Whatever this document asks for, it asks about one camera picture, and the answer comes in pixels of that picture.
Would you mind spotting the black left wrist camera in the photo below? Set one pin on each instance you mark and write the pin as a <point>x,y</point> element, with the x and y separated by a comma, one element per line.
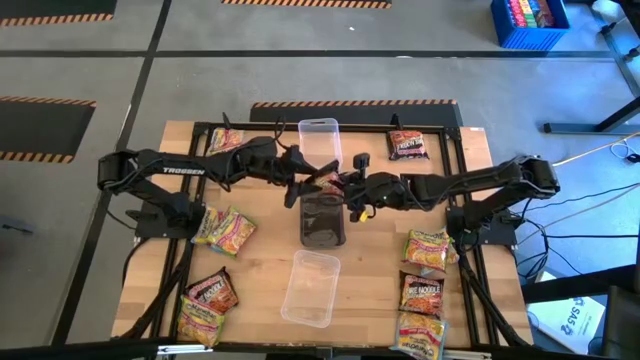
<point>295,154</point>

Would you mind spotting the black work desk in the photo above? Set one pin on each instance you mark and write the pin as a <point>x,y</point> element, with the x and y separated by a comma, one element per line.
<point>575,128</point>

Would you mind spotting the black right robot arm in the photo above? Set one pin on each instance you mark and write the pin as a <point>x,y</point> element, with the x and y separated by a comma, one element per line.
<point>490,177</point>

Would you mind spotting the yellow noodle packet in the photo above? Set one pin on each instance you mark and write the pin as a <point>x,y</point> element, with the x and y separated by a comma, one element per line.
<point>226,140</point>

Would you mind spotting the black bench beam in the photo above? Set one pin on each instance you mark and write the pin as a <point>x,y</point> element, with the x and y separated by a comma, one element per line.
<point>575,287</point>

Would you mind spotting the black hazard-striped floor mat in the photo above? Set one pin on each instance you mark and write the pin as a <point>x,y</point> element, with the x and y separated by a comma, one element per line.
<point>360,114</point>
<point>40,127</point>
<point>305,3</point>
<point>55,9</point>

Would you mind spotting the coloured boxes in crate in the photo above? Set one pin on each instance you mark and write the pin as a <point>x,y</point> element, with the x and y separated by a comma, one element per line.
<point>530,12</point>

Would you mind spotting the silver metal bracket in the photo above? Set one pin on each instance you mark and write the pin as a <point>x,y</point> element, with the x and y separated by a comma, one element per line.
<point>177,349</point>

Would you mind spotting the clear plastic bin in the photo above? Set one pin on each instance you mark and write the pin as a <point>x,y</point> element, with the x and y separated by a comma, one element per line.
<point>320,140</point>
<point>311,290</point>

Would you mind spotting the dark grey plastic bin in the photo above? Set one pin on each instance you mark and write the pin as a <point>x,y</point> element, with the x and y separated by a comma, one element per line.
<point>322,225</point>

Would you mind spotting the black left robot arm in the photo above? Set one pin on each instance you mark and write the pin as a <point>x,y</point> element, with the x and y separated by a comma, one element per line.
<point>182,171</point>

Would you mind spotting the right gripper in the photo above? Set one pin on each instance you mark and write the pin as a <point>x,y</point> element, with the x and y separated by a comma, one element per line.
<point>380,192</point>

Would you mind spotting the black rig crossbar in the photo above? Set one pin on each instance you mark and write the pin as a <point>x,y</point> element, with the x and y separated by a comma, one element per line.
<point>75,350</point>

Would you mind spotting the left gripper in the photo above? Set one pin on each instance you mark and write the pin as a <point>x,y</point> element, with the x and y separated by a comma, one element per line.
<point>280,167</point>

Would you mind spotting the black frame bracket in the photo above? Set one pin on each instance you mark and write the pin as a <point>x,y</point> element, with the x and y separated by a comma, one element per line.
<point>396,121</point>
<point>226,121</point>

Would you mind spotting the white printed cardboard box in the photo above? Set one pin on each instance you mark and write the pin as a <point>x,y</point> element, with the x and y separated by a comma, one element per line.
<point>567,322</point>

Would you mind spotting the blue plastic crate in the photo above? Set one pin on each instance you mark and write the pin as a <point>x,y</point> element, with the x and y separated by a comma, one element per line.
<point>505,37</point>

